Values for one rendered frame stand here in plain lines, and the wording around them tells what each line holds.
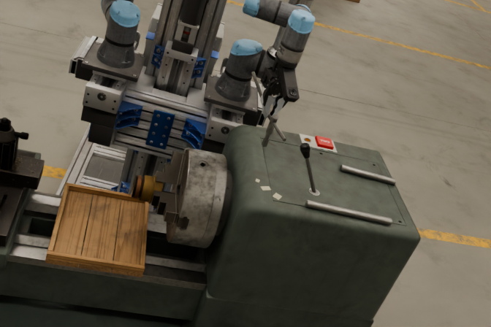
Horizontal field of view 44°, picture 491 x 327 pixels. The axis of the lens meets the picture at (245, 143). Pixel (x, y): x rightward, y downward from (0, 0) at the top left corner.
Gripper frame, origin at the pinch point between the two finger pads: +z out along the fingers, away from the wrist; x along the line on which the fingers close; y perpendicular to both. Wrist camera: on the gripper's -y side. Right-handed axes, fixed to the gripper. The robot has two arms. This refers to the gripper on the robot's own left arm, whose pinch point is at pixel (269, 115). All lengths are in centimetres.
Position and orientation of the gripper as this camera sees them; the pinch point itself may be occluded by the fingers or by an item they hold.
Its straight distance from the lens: 196.6
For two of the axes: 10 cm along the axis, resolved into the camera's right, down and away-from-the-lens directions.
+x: -9.0, -0.5, -4.4
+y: -3.3, -5.9, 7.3
